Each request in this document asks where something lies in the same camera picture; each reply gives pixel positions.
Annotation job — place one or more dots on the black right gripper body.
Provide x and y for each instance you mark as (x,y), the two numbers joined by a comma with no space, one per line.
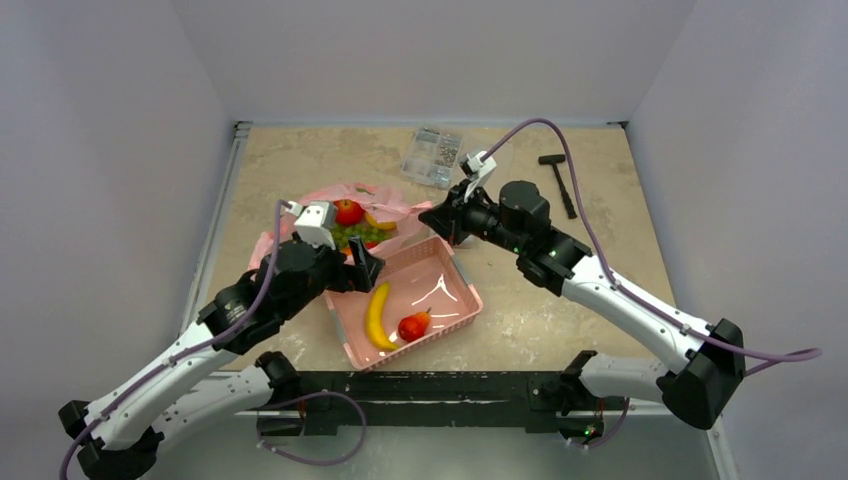
(454,216)

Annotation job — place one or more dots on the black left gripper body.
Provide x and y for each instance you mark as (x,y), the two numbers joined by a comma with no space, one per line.
(332,272)

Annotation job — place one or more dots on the green fake grapes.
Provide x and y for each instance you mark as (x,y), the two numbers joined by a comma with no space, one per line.
(370,235)

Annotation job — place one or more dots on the yellow fake banana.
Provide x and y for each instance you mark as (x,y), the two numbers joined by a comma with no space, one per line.
(373,325)

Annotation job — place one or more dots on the pink plastic bag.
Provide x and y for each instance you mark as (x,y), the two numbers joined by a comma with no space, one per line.
(384,202)

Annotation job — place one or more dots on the red orange fake pear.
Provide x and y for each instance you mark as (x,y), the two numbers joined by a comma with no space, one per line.
(415,326)

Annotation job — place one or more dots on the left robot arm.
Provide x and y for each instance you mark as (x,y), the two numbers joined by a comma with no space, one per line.
(119,435)

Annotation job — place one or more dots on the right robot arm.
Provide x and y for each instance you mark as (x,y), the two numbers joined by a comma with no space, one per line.
(698,365)

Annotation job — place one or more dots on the orange fake fruit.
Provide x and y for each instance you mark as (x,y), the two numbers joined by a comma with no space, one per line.
(381,226)

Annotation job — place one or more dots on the red fake apple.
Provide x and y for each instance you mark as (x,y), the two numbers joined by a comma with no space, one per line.
(348,212)

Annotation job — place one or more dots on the pink plastic basket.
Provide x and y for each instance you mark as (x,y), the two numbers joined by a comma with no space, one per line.
(426,276)

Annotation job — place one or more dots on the black hammer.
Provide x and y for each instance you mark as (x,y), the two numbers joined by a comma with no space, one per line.
(553,161)

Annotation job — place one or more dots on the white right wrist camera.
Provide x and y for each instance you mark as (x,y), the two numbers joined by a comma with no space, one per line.
(478,168)

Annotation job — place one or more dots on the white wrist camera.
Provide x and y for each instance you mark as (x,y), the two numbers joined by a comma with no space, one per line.
(478,168)
(313,222)

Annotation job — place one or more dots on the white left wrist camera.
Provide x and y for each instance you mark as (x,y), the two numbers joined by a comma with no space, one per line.
(313,222)

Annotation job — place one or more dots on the aluminium table frame rail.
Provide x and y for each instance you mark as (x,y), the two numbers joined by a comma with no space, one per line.
(698,365)

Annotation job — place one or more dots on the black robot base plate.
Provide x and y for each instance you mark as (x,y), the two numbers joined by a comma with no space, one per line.
(537,402)

